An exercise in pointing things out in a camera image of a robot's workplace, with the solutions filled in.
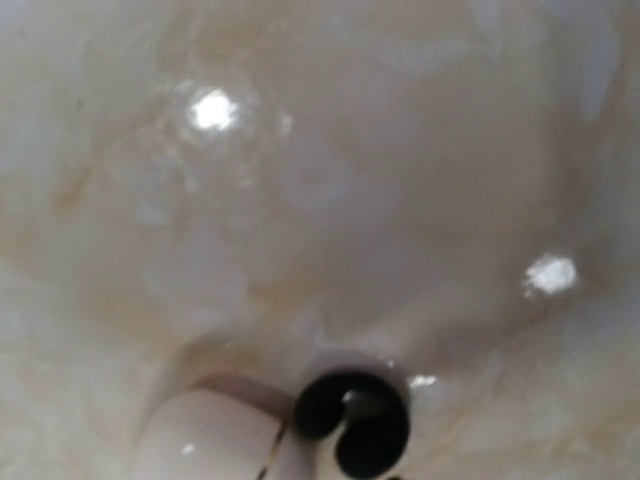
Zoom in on white earbud charging case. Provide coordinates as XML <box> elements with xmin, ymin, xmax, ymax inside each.
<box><xmin>130</xmin><ymin>390</ymin><xmax>315</xmax><ymax>480</ymax></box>

